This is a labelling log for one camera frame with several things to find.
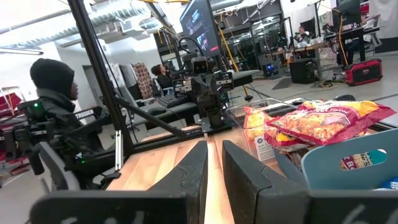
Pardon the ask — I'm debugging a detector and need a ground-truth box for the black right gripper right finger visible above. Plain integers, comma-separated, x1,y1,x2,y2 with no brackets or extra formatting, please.
222,139,398,224

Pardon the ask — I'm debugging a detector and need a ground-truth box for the large teal plastic bin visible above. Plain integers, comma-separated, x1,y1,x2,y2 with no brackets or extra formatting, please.
300,128,398,191

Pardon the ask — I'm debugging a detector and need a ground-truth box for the black aluminium frame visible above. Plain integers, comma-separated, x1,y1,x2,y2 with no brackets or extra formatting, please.
67,0,237,175

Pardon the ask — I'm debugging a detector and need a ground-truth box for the red and black case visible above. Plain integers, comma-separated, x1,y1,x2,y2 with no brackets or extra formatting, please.
344,58,384,87

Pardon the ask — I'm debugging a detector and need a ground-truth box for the grey office chair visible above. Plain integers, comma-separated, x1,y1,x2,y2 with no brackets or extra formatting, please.
38,141,82,192

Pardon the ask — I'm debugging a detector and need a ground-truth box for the black keyboard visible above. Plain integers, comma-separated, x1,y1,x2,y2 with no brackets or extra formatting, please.
156,94,188,109

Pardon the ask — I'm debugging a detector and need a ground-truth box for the clear plastic bin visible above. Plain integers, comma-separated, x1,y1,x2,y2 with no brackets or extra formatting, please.
223,98,301,162

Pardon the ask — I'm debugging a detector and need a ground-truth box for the blue Maruchan noodle packet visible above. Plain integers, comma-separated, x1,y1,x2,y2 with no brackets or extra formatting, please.
381,176,398,191

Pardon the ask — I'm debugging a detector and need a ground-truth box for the dark grey desk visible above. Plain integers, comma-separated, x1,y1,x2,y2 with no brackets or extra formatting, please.
136,100,200,126

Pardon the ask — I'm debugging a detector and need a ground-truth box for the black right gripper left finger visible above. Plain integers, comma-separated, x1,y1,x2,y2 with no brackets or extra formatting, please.
29,139,209,224

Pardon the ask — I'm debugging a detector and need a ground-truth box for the background work table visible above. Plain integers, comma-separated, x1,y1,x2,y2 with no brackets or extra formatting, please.
292,26,382,65

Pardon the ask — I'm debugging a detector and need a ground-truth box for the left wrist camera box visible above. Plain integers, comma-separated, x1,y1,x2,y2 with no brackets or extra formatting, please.
190,57,215,76

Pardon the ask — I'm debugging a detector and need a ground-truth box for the red Maruchan noodle packet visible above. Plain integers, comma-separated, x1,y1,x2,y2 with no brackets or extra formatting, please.
266,99,397,146
264,132,313,153

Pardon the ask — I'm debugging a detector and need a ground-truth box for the person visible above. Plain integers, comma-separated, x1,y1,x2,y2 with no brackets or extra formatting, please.
150,63,175,91
294,26,312,44
29,58,105,156

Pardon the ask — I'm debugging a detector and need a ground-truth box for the small blue plastic bin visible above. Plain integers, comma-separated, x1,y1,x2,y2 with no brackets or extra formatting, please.
273,148,309,189

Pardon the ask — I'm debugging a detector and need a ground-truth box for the large computer monitor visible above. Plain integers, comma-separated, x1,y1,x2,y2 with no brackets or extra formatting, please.
179,0,222,58

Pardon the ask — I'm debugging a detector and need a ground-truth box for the patterned hanging cloth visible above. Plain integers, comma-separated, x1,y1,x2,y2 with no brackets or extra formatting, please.
131,62,154,100

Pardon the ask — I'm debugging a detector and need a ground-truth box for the small background monitor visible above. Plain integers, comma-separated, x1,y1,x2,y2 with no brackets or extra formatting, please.
331,0,362,29

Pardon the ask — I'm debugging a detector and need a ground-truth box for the orange Maruchan noodle packet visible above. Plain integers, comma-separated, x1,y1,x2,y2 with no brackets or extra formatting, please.
243,106,282,141

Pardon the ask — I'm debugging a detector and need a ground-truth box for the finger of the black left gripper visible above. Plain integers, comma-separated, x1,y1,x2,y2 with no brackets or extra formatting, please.
205,75,219,109
191,75,206,109

